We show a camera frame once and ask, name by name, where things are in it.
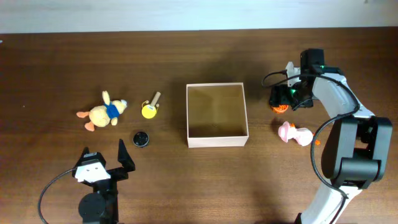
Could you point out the black round perforated puck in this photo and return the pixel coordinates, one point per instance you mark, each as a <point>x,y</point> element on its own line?
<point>140,139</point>

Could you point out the pink duck toy with hat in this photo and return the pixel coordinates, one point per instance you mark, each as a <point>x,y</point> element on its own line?
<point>302,136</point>

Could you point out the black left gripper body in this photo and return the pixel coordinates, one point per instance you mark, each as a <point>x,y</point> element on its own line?
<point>107,186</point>

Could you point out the yellow plush duck blue vest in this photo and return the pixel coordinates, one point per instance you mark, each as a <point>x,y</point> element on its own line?
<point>103,115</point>

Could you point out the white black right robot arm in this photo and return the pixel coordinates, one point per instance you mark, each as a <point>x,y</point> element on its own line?
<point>349,151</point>

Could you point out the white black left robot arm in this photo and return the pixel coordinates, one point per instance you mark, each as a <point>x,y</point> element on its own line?
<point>101,206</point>

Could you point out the open beige cardboard box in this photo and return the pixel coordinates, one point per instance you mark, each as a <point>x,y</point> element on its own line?
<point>216,115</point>

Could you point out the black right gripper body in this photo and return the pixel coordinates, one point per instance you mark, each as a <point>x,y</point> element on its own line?
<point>297,94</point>

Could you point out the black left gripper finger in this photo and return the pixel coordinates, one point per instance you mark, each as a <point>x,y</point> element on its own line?
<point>124,158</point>
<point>88,157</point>

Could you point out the orange round perforated puck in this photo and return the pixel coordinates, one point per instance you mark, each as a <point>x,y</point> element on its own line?
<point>280,109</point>

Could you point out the yellow wooden rattle drum toy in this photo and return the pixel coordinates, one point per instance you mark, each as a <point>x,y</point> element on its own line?
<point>150,108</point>

